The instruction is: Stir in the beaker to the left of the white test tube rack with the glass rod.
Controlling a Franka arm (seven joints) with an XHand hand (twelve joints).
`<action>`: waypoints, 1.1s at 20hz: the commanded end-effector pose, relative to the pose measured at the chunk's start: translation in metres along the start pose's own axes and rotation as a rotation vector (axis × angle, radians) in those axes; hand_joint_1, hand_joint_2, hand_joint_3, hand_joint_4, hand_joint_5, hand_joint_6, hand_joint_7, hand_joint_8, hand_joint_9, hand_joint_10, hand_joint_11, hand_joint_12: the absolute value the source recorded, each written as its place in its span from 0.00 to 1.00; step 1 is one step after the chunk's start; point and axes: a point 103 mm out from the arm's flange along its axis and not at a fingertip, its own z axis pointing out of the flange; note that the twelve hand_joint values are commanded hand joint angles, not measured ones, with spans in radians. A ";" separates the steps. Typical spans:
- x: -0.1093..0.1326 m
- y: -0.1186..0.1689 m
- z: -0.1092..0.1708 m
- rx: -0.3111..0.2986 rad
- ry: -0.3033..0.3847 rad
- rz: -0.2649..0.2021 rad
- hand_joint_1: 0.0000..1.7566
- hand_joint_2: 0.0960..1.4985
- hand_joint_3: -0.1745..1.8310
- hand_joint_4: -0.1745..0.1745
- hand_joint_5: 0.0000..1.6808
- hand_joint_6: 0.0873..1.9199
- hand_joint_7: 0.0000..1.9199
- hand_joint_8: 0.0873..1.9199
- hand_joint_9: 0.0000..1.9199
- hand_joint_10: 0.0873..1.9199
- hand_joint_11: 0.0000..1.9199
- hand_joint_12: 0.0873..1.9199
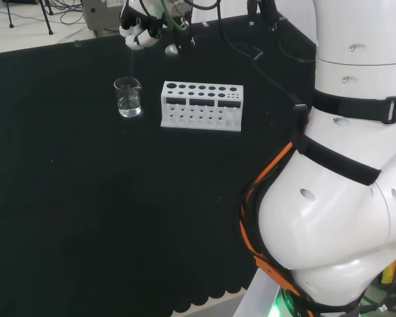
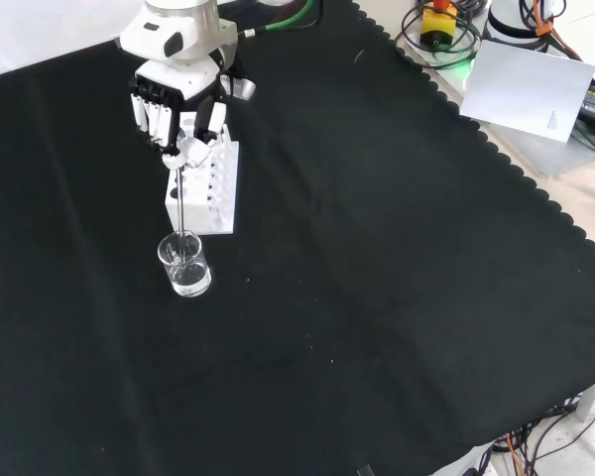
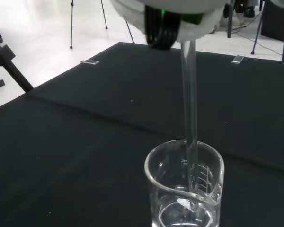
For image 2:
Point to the clear glass rod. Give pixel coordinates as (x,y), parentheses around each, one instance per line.
(181,208)

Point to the white test tube rack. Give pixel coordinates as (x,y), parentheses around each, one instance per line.
(201,213)

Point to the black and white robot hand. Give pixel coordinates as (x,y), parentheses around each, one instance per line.
(178,82)

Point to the clear cloth clip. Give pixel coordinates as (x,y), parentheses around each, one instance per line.
(364,470)

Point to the yellow stop button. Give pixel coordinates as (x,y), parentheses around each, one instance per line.
(434,22)

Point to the black bench cloth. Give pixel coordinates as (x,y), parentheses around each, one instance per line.
(377,248)

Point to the clear glass beaker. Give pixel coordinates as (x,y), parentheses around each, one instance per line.
(189,285)

